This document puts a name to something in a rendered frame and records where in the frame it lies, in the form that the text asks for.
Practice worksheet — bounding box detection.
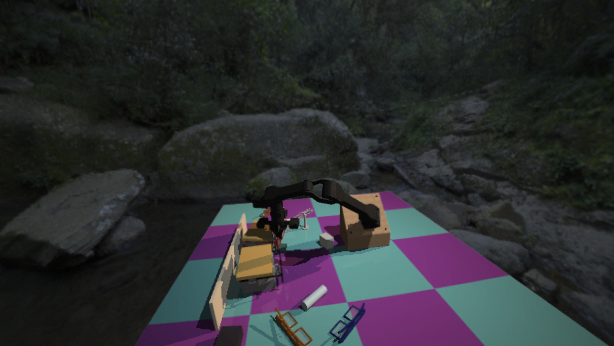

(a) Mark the white cylinder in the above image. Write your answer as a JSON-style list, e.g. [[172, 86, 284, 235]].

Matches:
[[301, 285, 328, 311]]

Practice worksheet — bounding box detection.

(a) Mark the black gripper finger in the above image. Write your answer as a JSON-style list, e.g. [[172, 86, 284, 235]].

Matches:
[[279, 226, 287, 240], [269, 225, 279, 238]]

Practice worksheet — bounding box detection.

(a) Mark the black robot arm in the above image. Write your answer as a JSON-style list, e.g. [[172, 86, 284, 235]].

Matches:
[[252, 178, 380, 230]]

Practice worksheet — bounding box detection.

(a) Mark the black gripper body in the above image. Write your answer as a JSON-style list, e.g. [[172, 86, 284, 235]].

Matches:
[[256, 208, 300, 229]]

